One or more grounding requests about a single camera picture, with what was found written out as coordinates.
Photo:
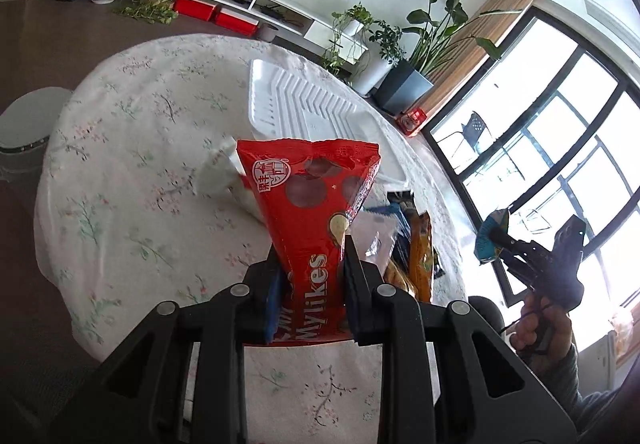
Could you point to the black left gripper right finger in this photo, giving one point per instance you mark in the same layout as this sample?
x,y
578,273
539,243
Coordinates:
x,y
360,280

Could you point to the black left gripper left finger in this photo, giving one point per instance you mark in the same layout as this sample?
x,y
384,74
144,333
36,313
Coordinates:
x,y
268,285

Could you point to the orange snack packet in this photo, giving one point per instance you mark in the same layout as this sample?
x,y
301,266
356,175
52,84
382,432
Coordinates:
x,y
411,266

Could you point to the blue snack packet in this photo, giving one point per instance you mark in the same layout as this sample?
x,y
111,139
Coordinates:
x,y
392,239

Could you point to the teal snack packet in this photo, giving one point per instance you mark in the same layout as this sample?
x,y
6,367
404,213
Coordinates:
x,y
486,250

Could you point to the red Mylikes snack bag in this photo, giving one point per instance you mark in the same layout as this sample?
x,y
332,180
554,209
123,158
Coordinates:
x,y
309,193

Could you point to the person's right forearm grey sleeve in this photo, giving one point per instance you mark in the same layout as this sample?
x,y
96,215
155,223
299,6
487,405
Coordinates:
x,y
600,417

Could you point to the person's right hand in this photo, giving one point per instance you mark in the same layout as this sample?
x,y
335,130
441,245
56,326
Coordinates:
x,y
544,330

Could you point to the black balcony chair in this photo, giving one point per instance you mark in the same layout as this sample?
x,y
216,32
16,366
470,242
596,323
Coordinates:
x,y
470,134

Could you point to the red gift box on floor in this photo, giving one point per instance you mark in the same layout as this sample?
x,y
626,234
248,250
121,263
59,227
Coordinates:
x,y
411,123

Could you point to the white plastic tray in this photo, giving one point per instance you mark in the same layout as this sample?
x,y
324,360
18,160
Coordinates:
x,y
283,105

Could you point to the white pot plant right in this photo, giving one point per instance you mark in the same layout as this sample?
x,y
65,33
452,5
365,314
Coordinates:
x,y
384,52

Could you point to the hanging plant on console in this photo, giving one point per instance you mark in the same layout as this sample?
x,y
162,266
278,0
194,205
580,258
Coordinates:
x,y
346,43

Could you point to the small grey pot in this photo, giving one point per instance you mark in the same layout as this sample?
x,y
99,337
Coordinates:
x,y
267,32

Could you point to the blue planter tall plant right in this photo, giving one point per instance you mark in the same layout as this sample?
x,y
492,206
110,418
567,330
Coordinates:
x,y
438,40

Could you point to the red storage box right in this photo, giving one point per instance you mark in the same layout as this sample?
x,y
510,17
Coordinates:
x,y
237,22

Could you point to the red storage box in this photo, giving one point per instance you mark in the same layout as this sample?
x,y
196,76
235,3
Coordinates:
x,y
196,9
237,22

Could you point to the white TV console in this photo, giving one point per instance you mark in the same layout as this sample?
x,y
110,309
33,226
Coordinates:
x,y
296,24

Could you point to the grey round stool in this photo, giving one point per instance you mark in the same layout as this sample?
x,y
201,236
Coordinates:
x,y
26,126

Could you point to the red storage box left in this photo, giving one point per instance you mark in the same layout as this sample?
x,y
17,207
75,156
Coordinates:
x,y
196,9

